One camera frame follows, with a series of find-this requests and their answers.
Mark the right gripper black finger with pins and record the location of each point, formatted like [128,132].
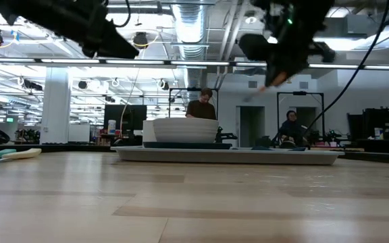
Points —
[294,67]
[273,74]

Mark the navy cloth napkin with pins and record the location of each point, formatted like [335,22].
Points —
[262,148]

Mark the white bowl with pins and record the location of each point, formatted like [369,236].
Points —
[184,130]

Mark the dark teal plate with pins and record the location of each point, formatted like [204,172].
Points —
[187,146]

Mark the black background robot arm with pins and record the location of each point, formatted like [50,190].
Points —
[223,136]

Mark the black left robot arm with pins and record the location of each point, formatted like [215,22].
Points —
[46,13]

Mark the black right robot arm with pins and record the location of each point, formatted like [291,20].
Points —
[292,10]

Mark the grey plastic tray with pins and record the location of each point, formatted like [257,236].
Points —
[221,157]

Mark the person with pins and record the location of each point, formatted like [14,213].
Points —
[290,130]
[201,109]

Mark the black monitor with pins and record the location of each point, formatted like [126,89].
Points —
[117,116]

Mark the long ceiling light strip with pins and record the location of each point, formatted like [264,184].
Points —
[198,63]

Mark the white wipes canister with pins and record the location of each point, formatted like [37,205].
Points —
[111,127]

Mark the white column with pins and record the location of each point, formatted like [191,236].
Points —
[55,108]

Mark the white cabinet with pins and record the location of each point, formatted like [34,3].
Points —
[79,133]

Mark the small white container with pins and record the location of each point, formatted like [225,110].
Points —
[379,133]

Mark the black rig frame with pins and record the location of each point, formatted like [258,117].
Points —
[194,89]
[299,93]

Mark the silver ceiling duct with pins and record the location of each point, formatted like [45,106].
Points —
[189,33]

